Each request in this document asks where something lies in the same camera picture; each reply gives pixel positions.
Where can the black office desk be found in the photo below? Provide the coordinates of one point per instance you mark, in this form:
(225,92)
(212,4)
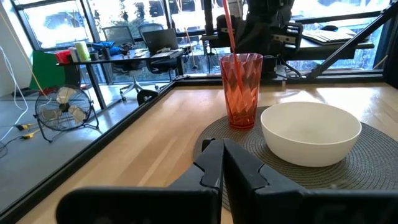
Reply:
(93,81)

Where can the black frame clamp knob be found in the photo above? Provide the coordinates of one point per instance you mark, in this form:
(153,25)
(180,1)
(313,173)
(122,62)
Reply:
(146,96)

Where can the red faceted plastic cup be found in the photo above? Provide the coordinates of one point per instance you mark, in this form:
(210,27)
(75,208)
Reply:
(248,105)

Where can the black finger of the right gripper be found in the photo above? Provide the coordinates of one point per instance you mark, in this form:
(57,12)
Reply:
(264,42)
(247,40)

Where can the black window frame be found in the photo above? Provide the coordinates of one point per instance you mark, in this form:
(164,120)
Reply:
(93,18)

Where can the grey mesh office chair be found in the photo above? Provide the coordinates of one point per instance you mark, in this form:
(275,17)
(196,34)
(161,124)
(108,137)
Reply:
(119,35)
(149,27)

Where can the round grey woven placemat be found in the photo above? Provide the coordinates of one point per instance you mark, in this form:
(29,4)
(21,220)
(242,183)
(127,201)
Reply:
(367,161)

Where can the blue cloth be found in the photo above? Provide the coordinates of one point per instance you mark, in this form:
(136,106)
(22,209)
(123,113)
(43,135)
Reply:
(105,47)

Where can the black floor fan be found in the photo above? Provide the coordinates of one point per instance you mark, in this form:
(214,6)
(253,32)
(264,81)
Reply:
(63,108)

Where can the red container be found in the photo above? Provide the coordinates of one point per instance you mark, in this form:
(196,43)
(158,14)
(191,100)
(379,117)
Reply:
(63,57)

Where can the pale green roll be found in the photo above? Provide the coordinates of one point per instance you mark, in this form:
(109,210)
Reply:
(82,51)

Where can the grey side desk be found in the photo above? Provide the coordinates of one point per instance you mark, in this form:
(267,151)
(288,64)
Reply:
(335,43)

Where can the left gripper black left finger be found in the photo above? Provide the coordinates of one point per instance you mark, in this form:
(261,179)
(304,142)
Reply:
(186,202)

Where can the black aluminium table frame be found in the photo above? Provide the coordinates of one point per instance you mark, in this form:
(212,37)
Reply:
(93,146)

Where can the white bowl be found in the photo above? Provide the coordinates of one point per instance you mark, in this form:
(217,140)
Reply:
(311,137)

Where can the dark mug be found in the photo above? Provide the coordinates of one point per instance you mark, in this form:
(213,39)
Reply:
(94,56)

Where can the green board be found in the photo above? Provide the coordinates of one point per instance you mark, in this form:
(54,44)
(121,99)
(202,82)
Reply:
(46,71)

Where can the black computer mouse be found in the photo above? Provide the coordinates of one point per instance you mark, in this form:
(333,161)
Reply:
(329,28)

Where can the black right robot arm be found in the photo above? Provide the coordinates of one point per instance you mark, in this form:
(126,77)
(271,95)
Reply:
(267,9)

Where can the red drinking straw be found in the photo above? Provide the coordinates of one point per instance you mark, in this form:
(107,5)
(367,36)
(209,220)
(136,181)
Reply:
(230,28)

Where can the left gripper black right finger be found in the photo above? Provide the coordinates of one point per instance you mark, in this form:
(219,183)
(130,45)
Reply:
(280,205)

